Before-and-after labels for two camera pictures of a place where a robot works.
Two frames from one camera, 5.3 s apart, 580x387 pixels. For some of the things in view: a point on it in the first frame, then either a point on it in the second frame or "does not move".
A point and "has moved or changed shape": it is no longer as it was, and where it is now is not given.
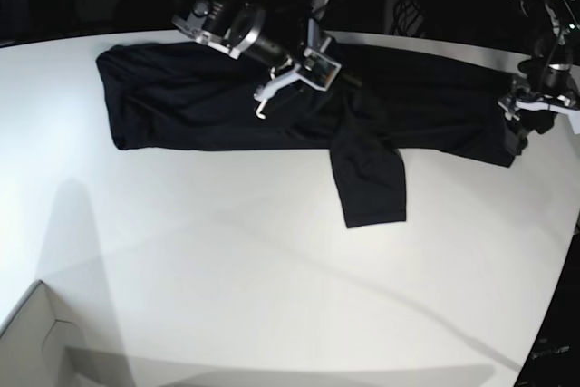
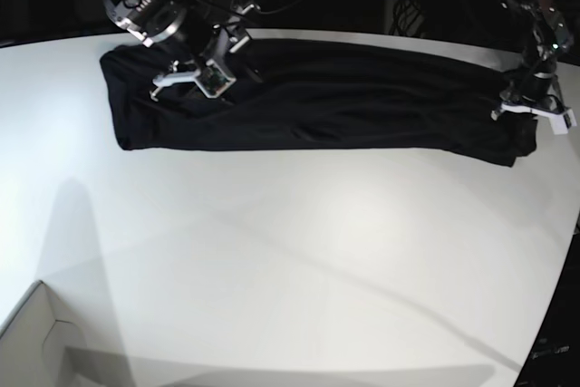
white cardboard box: [43, 345] does not move
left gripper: [316, 66] to [211, 38]
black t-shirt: [385, 101] has moved or changed shape
